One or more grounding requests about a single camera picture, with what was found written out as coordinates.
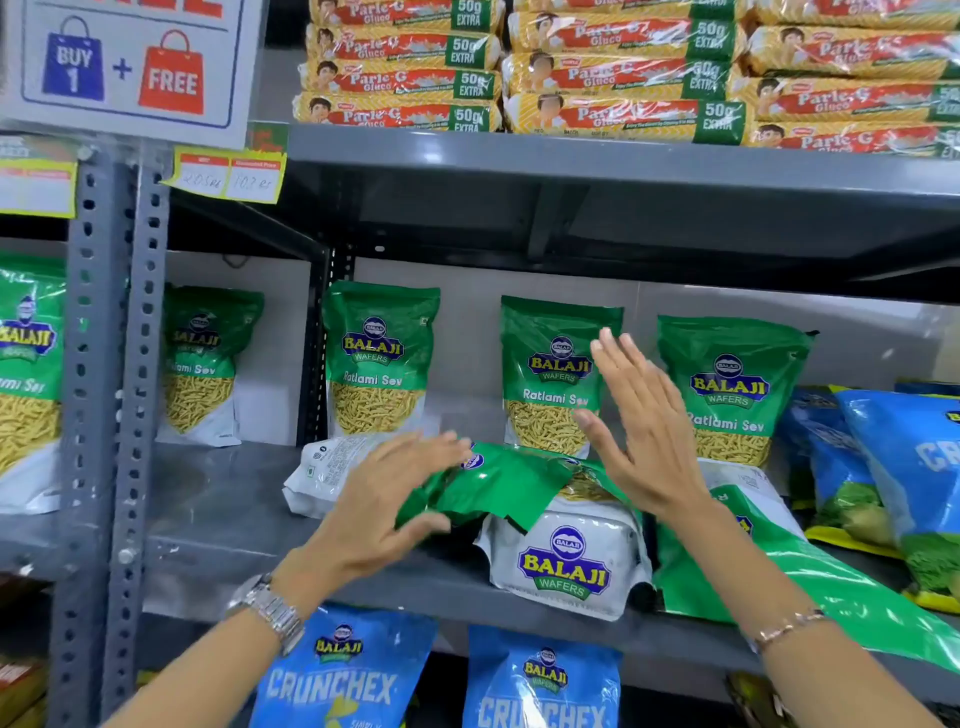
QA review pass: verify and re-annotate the person's right forearm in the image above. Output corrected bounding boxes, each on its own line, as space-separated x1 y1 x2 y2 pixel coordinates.
660 498 948 728

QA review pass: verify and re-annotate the bent green snack pouch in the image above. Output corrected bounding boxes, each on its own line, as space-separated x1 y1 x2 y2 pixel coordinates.
396 442 655 622

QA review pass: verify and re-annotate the yellow price tag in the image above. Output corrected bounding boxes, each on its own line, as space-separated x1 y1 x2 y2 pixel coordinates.
0 135 79 219
161 146 288 206

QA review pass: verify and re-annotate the person's left hand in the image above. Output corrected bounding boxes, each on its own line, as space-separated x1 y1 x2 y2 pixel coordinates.
279 431 474 610

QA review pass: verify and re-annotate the person's right hand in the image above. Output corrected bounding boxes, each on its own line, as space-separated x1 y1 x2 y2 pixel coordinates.
573 327 715 521

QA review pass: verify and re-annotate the dark yellow snack packet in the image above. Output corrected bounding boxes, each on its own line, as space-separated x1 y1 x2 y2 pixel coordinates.
726 671 801 728

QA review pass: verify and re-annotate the stack of yellow biscuit packets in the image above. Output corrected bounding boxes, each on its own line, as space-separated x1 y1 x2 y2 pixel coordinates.
292 0 960 159

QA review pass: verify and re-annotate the thin metal bracelet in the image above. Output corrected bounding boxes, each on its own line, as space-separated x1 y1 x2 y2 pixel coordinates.
746 609 831 654

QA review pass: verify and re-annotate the orange snack packet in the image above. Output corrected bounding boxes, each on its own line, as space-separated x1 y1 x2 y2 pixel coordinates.
0 656 48 728

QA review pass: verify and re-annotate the person's left forearm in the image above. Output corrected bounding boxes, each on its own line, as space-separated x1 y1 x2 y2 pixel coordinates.
101 558 335 728

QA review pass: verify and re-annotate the white promotional sign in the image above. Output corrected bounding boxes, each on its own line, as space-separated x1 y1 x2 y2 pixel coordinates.
0 0 265 151

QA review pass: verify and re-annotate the silver wristwatch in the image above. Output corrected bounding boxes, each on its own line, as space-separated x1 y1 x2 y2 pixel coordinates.
225 573 307 658

